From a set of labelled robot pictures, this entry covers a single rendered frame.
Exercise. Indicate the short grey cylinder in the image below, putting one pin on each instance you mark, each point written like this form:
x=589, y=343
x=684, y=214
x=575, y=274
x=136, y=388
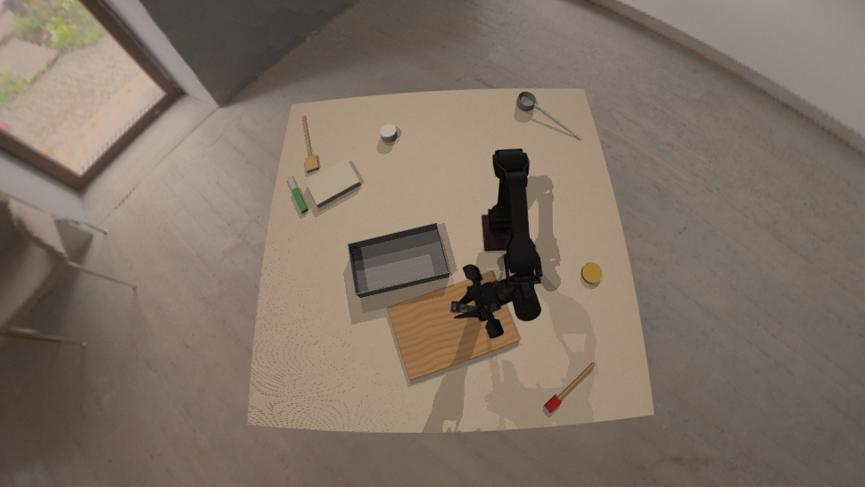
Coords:
x=388, y=133

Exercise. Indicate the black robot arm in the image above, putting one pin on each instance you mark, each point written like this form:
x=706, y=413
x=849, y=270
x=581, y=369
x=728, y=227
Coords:
x=511, y=166

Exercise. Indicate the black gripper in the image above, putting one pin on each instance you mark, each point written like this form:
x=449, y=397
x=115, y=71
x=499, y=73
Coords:
x=493, y=325

